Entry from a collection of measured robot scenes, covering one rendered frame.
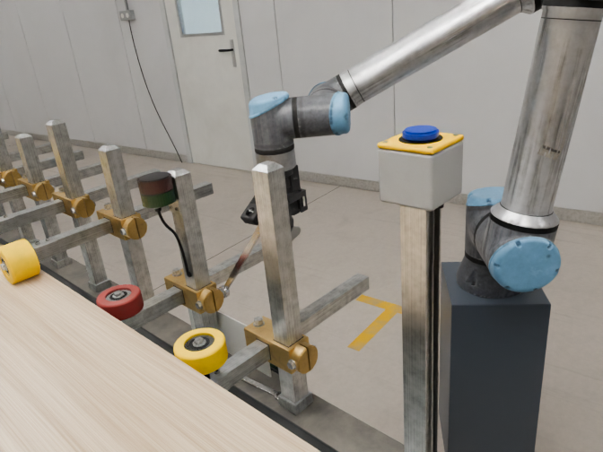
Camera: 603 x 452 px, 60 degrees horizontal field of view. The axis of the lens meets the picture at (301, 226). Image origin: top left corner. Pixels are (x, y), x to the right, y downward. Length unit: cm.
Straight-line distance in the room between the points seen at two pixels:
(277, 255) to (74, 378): 35
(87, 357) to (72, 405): 11
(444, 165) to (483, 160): 303
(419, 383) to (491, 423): 99
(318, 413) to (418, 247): 45
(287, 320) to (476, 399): 89
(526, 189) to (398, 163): 68
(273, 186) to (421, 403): 37
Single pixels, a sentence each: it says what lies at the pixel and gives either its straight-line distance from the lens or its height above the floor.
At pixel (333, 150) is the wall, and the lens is 414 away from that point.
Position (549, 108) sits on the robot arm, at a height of 113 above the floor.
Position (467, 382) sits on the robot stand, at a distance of 161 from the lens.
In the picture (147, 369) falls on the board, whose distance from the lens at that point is 82.
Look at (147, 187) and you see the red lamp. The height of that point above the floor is 110.
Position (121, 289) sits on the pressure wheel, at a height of 91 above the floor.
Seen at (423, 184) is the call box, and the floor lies 118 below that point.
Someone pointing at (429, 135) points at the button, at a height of 123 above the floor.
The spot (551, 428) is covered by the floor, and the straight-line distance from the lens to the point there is 204.
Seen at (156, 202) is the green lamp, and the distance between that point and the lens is 95.
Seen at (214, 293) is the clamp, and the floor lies 86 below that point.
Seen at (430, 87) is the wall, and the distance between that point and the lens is 364.
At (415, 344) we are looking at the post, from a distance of 70.
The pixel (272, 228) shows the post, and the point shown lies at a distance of 79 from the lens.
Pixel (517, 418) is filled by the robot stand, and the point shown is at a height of 22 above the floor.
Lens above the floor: 137
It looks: 23 degrees down
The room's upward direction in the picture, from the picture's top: 6 degrees counter-clockwise
